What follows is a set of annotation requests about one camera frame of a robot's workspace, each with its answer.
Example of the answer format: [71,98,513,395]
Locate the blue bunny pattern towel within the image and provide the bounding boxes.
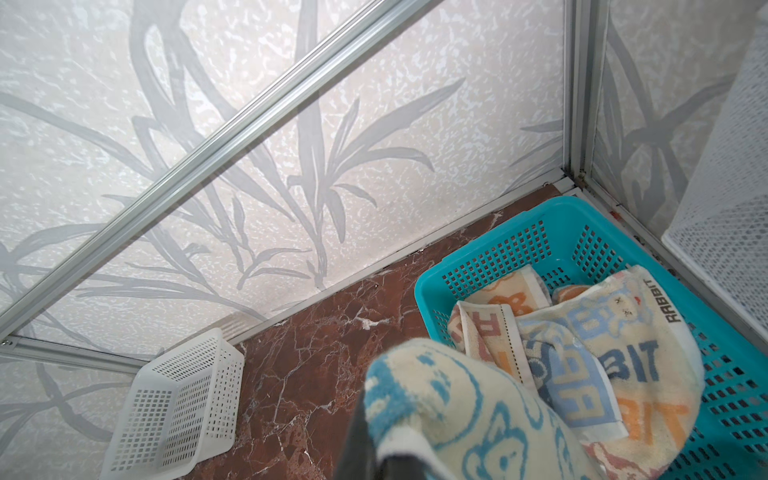
[363,339,606,479]

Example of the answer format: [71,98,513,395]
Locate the white wire mesh basket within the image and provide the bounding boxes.
[662,8,767,337]

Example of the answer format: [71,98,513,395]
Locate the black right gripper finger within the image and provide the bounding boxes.
[333,395,427,480]

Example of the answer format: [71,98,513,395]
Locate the blue rabbit print towel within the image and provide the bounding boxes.
[516,265,705,479]

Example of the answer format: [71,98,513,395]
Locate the orange rabbit print towel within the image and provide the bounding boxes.
[447,265,589,390]

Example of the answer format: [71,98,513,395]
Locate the white perforated plastic basket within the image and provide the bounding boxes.
[100,328,245,479]

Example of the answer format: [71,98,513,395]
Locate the teal perforated plastic basket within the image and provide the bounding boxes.
[414,197,767,479]

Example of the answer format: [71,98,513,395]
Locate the aluminium horizontal frame bar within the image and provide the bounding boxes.
[1,1,427,338]

